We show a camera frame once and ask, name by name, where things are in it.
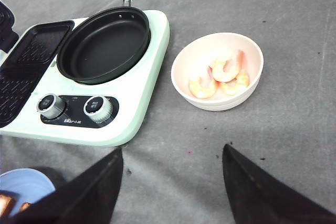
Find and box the white bread slice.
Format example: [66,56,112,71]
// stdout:
[18,202,31,212]
[0,194,16,217]

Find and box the silver control knob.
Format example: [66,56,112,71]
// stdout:
[37,93,66,119]
[83,95,113,124]

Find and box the mint green breakfast maker base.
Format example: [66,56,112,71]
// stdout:
[1,10,170,146]

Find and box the beige ribbed bowl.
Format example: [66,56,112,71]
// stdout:
[171,33,264,111]

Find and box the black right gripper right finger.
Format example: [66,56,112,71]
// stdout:
[222,144,335,223]

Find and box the right silver control knob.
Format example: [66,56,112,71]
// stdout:
[83,95,113,124]

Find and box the blue round plate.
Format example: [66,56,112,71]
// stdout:
[1,168,55,217]

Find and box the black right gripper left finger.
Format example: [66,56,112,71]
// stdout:
[2,148,123,223]

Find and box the black round frying pan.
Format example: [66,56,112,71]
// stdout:
[57,0,151,85]

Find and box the left silver control knob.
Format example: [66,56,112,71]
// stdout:
[37,93,66,119]

